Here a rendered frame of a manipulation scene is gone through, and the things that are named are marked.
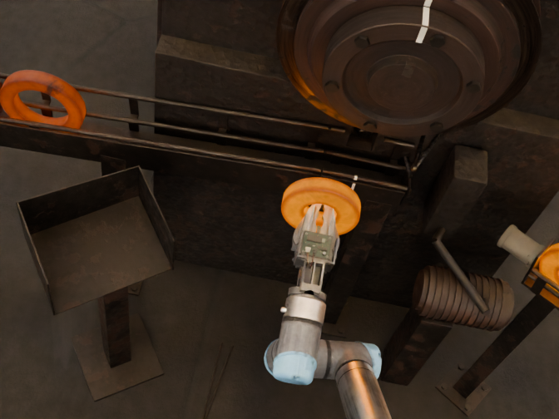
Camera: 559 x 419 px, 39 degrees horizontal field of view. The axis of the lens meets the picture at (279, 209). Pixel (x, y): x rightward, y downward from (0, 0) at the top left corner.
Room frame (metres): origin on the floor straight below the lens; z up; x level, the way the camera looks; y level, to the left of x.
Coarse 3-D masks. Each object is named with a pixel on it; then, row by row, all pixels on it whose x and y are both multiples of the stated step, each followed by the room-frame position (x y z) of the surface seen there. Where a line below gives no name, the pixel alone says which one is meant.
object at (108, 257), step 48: (48, 192) 0.84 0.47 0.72; (96, 192) 0.90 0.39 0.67; (144, 192) 0.93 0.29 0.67; (48, 240) 0.80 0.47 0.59; (96, 240) 0.82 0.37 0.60; (144, 240) 0.85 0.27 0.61; (48, 288) 0.64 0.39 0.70; (96, 288) 0.71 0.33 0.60; (96, 336) 0.85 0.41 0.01; (144, 336) 0.89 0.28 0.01; (96, 384) 0.72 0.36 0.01
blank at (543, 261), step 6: (552, 246) 1.02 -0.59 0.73; (558, 246) 1.01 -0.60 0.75; (546, 252) 1.01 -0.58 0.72; (552, 252) 1.00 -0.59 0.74; (558, 252) 0.99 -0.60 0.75; (546, 258) 1.00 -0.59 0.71; (552, 258) 0.99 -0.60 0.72; (558, 258) 0.99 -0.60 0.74; (540, 264) 1.00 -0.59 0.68; (546, 264) 0.99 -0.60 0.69; (552, 264) 0.99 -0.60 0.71; (558, 264) 0.98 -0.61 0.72; (540, 270) 0.99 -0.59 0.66; (546, 270) 0.99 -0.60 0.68; (552, 270) 0.98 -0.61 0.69; (558, 270) 0.98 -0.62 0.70; (552, 276) 0.98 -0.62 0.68; (558, 276) 0.98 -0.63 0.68; (558, 282) 0.97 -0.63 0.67
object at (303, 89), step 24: (288, 0) 1.06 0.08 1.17; (504, 0) 1.08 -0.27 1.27; (528, 0) 1.08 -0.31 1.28; (288, 24) 1.06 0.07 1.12; (528, 24) 1.08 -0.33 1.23; (288, 48) 1.06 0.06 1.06; (528, 48) 1.09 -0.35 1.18; (288, 72) 1.06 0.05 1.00; (528, 72) 1.09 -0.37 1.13; (312, 96) 1.07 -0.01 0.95; (504, 96) 1.09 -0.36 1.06; (480, 120) 1.09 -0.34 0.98
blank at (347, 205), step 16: (288, 192) 0.89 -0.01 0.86; (304, 192) 0.88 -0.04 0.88; (320, 192) 0.88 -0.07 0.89; (336, 192) 0.89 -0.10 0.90; (352, 192) 0.91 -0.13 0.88; (288, 208) 0.88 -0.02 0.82; (304, 208) 0.89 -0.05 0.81; (336, 208) 0.88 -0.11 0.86; (352, 208) 0.89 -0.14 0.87; (320, 224) 0.88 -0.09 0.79; (336, 224) 0.88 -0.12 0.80; (352, 224) 0.88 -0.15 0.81
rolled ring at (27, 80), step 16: (16, 80) 1.05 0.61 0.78; (32, 80) 1.05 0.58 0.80; (48, 80) 1.06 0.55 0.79; (0, 96) 1.04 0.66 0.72; (16, 96) 1.06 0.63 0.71; (64, 96) 1.05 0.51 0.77; (80, 96) 1.08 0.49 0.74; (16, 112) 1.04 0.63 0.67; (32, 112) 1.07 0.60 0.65; (80, 112) 1.05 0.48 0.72
